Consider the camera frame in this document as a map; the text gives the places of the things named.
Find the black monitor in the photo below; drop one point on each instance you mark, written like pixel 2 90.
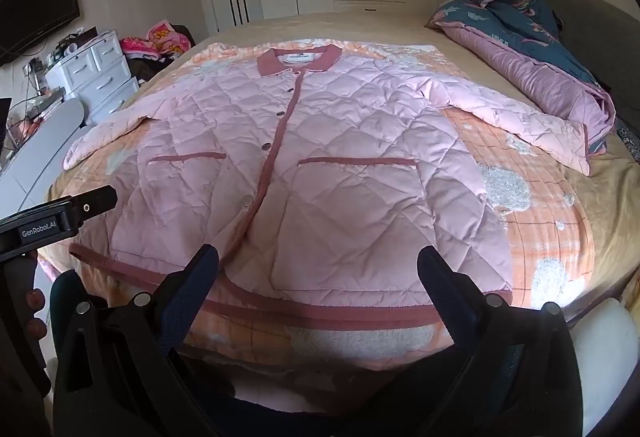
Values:
pixel 4 132

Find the pile of small household things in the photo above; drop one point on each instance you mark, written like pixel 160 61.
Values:
pixel 72 44

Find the clear plastic container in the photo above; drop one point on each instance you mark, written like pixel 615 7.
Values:
pixel 30 117

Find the person's left hand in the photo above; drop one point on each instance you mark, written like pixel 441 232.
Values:
pixel 36 314

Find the blue floral quilt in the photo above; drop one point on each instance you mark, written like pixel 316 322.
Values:
pixel 525 67

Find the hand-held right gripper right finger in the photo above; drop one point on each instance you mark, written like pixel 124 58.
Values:
pixel 442 282

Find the white rounded panel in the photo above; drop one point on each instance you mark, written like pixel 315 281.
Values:
pixel 12 197
pixel 55 142

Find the dark patterned pillow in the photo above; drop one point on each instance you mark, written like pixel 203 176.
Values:
pixel 630 139

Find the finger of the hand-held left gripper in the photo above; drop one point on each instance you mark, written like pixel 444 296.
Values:
pixel 90 207

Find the bed with beige sheet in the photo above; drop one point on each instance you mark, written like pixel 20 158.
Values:
pixel 350 24

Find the pink clothes pile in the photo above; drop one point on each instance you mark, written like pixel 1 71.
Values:
pixel 165 39

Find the grey upholstered headboard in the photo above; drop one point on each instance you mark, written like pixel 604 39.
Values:
pixel 600 27

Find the white drawer chest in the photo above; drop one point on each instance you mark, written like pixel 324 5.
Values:
pixel 100 77

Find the orange plaid blanket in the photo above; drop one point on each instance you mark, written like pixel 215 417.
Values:
pixel 525 237

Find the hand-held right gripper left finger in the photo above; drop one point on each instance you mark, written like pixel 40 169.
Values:
pixel 195 282

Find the black wall television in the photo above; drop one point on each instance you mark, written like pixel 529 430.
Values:
pixel 35 17

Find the pink quilted jacket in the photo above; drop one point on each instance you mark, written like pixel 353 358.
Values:
pixel 325 142

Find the dark clothes pile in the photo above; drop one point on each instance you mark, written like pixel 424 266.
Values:
pixel 150 67

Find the wall power socket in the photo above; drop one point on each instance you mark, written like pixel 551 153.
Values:
pixel 34 67

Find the dark cloth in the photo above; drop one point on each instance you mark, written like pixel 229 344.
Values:
pixel 65 284

